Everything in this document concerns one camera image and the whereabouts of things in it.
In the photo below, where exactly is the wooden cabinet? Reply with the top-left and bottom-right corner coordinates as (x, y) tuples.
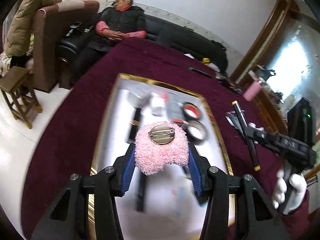
(229, 0), (320, 181)

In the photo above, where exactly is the round tin with red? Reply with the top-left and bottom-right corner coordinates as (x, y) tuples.
(182, 102), (202, 120)

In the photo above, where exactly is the black pen in tray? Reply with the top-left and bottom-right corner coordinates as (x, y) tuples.
(136, 172), (146, 212)

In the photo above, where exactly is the gold rimmed white tray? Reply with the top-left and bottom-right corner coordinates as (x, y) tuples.
(92, 73), (232, 239)

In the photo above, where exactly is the black pen with green ends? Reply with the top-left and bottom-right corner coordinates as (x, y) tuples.
(188, 67), (213, 79)

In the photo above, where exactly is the white gloved right hand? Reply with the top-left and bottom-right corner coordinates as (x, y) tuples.
(271, 168), (307, 215)

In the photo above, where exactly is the pink tumbler bottle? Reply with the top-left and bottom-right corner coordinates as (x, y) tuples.
(243, 81), (261, 101)

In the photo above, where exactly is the black leather sofa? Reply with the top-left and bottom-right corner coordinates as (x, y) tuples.
(145, 15), (228, 73)

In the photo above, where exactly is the long black pen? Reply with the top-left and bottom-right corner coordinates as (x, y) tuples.
(232, 100), (260, 172)

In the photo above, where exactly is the brown armchair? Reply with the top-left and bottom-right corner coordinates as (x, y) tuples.
(32, 0), (100, 93)

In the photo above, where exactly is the pink fluffy brooch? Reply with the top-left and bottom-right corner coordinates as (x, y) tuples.
(135, 121), (189, 176)

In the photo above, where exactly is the round silver tin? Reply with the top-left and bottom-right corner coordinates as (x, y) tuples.
(185, 120), (207, 143)

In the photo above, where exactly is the black gold capped pen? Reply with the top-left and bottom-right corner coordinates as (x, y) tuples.
(126, 107), (142, 144)

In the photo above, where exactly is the maroon velvet table cloth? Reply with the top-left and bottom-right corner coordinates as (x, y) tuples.
(21, 37), (281, 238)

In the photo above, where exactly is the seated man in black vest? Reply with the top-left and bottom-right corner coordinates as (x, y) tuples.
(72, 0), (146, 82)

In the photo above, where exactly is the wooden stool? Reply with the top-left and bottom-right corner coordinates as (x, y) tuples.
(1, 67), (42, 129)

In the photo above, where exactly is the woman in beige coat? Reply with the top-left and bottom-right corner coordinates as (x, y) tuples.
(1, 0), (62, 77)

